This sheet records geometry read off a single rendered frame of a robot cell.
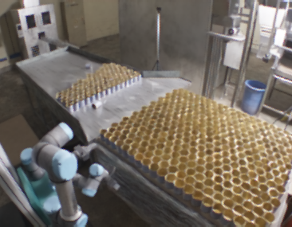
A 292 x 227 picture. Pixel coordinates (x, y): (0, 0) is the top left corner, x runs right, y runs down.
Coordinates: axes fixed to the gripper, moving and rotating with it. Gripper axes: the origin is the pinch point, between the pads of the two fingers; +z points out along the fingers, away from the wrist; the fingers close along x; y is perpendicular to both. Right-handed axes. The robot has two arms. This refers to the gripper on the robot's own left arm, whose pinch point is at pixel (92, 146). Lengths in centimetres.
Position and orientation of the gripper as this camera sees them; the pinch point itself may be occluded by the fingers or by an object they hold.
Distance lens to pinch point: 155.8
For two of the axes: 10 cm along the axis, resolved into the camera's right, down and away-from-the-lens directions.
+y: -0.2, -8.3, -5.5
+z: 7.0, -4.1, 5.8
